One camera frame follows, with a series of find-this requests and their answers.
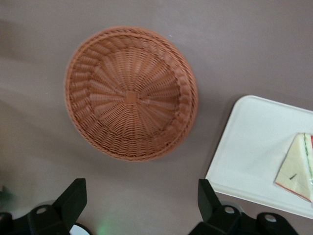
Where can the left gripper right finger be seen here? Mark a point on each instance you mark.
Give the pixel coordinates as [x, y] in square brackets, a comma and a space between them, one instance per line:
[210, 208]

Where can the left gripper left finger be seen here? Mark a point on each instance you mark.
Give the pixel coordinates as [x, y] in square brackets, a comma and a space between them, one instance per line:
[66, 200]

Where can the triangle sandwich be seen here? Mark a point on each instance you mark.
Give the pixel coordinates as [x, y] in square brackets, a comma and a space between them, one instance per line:
[298, 166]

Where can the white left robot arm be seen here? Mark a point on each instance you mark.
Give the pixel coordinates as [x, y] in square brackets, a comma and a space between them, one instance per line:
[78, 231]

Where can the cream plastic tray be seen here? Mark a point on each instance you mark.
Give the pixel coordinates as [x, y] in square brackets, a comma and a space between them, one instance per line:
[252, 147]

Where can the round brown wicker basket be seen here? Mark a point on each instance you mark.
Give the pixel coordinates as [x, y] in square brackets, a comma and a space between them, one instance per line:
[129, 98]

